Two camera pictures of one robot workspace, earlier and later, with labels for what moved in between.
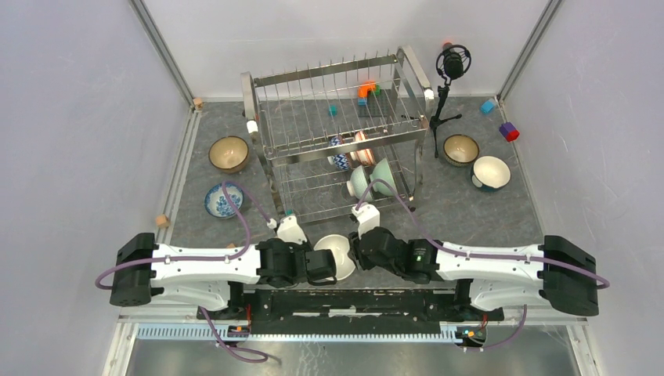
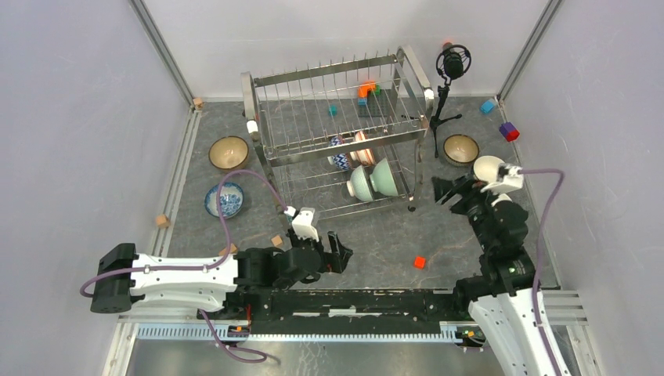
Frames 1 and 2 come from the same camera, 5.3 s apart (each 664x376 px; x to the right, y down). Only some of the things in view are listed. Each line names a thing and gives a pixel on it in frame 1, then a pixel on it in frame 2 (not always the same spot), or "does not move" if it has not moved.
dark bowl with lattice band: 460,150 does not move
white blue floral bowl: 216,201 does not move
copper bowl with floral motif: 229,154 does not move
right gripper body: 363,262 -> 474,204
